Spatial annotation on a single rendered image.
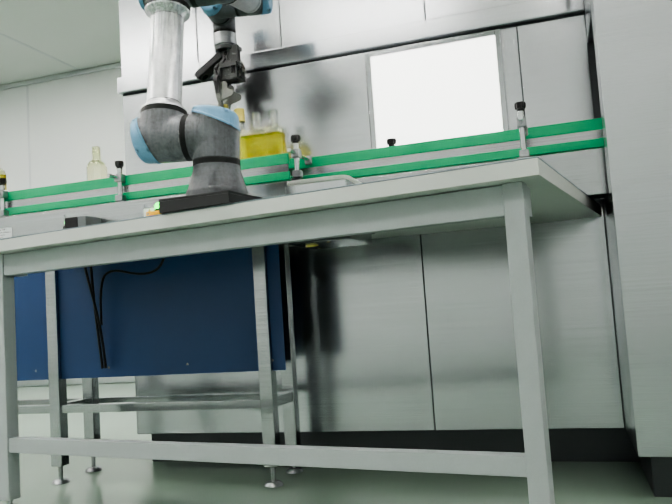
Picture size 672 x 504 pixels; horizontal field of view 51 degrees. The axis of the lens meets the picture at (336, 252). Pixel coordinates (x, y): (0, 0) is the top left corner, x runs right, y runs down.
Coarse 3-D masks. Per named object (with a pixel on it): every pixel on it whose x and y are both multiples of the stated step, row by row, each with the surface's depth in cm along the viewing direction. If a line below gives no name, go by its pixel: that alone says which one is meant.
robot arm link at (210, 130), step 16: (192, 112) 174; (208, 112) 171; (224, 112) 172; (192, 128) 171; (208, 128) 170; (224, 128) 171; (192, 144) 172; (208, 144) 170; (224, 144) 171; (192, 160) 176
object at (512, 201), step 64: (512, 192) 136; (0, 256) 201; (64, 256) 190; (128, 256) 180; (512, 256) 135; (0, 320) 200; (0, 384) 199; (0, 448) 198; (64, 448) 188; (128, 448) 177; (192, 448) 168; (256, 448) 160; (320, 448) 153; (384, 448) 149
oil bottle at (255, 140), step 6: (258, 126) 228; (252, 132) 226; (258, 132) 226; (252, 138) 226; (258, 138) 225; (252, 144) 226; (258, 144) 225; (252, 150) 226; (258, 150) 225; (252, 156) 226; (258, 156) 225
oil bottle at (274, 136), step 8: (272, 128) 224; (280, 128) 225; (264, 136) 225; (272, 136) 224; (280, 136) 224; (264, 144) 225; (272, 144) 224; (280, 144) 224; (272, 152) 224; (280, 152) 223
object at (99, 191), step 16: (240, 160) 215; (256, 160) 213; (272, 160) 211; (288, 160) 210; (128, 176) 226; (144, 176) 225; (160, 176) 223; (176, 176) 221; (256, 176) 213; (272, 176) 211; (288, 176) 210; (16, 192) 240; (32, 192) 238; (48, 192) 236; (64, 192) 234; (80, 192) 232; (96, 192) 230; (112, 192) 228; (128, 192) 226; (144, 192) 224; (160, 192) 223; (176, 192) 221; (16, 208) 239; (32, 208) 237; (48, 208) 235
